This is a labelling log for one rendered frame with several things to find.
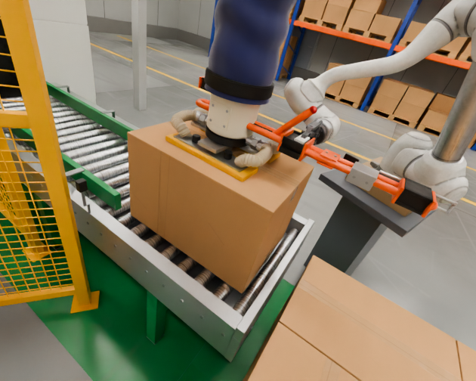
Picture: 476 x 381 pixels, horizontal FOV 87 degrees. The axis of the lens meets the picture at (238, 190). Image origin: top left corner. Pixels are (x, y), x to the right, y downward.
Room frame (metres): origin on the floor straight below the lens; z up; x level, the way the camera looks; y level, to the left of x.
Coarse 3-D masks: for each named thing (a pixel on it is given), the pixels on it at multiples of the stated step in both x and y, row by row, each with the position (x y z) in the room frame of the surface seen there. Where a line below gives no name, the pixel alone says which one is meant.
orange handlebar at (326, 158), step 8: (200, 104) 0.89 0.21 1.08; (208, 104) 0.88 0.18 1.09; (248, 128) 0.80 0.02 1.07; (256, 128) 0.79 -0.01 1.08; (272, 128) 0.82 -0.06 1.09; (264, 136) 0.78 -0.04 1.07; (272, 136) 0.76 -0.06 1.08; (280, 136) 0.76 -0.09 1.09; (312, 152) 0.71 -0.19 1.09; (320, 152) 0.74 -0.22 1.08; (328, 152) 0.72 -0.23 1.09; (320, 160) 0.69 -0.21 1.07; (328, 160) 0.69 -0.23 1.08; (336, 160) 0.68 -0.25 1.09; (344, 160) 0.71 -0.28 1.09; (336, 168) 0.67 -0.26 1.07; (344, 168) 0.66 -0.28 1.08; (384, 176) 0.67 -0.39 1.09; (376, 184) 0.62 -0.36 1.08; (384, 184) 0.62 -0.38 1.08; (392, 184) 0.64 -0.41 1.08; (392, 192) 0.61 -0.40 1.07
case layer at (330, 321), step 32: (320, 288) 0.67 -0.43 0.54; (352, 288) 0.72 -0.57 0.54; (288, 320) 0.50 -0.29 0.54; (320, 320) 0.54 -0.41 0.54; (352, 320) 0.57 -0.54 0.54; (384, 320) 0.60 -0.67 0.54; (416, 320) 0.64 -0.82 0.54; (288, 352) 0.40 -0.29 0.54; (320, 352) 0.43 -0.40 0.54; (352, 352) 0.45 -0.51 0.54; (384, 352) 0.48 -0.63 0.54; (416, 352) 0.51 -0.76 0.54; (448, 352) 0.54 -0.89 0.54
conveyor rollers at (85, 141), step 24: (72, 120) 1.55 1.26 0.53; (24, 144) 1.10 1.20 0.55; (72, 144) 1.23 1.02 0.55; (96, 144) 1.29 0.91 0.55; (120, 144) 1.41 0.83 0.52; (96, 168) 1.08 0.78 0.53; (120, 168) 1.13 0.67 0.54; (120, 192) 0.93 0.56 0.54; (288, 240) 0.89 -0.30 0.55; (192, 264) 0.63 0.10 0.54; (240, 312) 0.48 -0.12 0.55
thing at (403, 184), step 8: (400, 184) 0.62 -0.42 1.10; (408, 184) 0.62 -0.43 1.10; (416, 184) 0.63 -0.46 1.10; (400, 192) 0.59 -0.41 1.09; (408, 192) 0.59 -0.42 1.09; (416, 192) 0.59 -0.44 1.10; (424, 192) 0.60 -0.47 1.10; (432, 192) 0.61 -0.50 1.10; (392, 200) 0.59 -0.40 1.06; (400, 200) 0.59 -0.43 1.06; (408, 200) 0.59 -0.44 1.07; (416, 200) 0.58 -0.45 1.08; (424, 200) 0.58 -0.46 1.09; (432, 200) 0.57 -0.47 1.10; (408, 208) 0.58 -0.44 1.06; (416, 208) 0.58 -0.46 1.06; (424, 208) 0.57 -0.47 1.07; (432, 208) 0.56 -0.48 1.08; (424, 216) 0.56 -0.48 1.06
